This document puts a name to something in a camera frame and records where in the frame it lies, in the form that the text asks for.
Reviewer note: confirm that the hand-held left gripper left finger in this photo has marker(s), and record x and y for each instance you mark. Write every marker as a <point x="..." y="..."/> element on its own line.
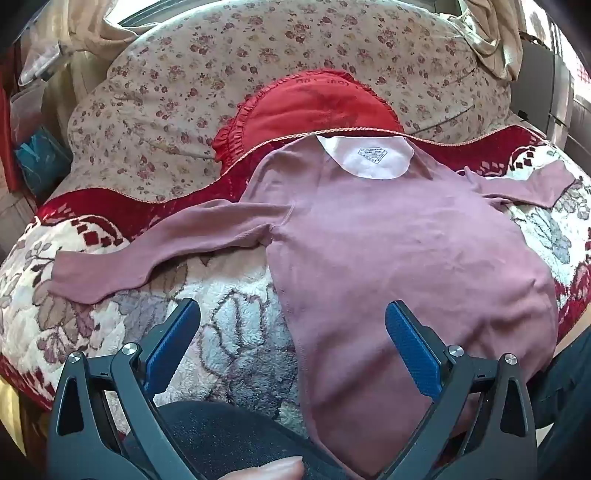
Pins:
<point x="171" y="342"/>

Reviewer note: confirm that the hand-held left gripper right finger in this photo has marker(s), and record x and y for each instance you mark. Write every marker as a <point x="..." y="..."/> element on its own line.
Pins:
<point x="411" y="351"/>

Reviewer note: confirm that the pink long-sleeve shirt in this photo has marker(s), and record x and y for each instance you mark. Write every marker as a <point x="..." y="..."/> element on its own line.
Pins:
<point x="369" y="230"/>

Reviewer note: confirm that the person's left hand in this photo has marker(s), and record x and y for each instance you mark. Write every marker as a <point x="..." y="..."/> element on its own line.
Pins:
<point x="272" y="470"/>

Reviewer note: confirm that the red and white plush blanket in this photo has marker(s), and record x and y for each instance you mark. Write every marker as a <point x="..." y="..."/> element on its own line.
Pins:
<point x="240" y="323"/>

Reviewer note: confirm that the person's leg in dark trousers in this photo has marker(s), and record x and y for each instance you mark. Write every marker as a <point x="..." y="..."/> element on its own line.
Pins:
<point x="568" y="383"/>
<point x="217" y="438"/>

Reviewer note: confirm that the clear plastic bag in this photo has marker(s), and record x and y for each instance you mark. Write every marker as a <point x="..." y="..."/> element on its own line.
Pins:
<point x="39" y="157"/>

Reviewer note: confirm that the floral beige pillow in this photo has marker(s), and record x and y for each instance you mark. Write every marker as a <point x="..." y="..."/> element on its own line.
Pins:
<point x="207" y="83"/>

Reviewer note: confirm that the red ruffled pillow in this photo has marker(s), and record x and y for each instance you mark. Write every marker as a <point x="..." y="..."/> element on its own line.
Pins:
<point x="314" y="106"/>

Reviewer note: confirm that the grey cabinet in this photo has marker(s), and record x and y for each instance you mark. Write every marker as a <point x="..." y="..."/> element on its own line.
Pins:
<point x="554" y="83"/>

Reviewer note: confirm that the beige ruffled cloth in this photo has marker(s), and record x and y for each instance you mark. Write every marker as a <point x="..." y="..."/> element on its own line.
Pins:
<point x="494" y="41"/>

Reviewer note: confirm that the beige curtain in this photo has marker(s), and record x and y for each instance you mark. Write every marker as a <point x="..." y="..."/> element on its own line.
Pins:
<point x="106" y="23"/>

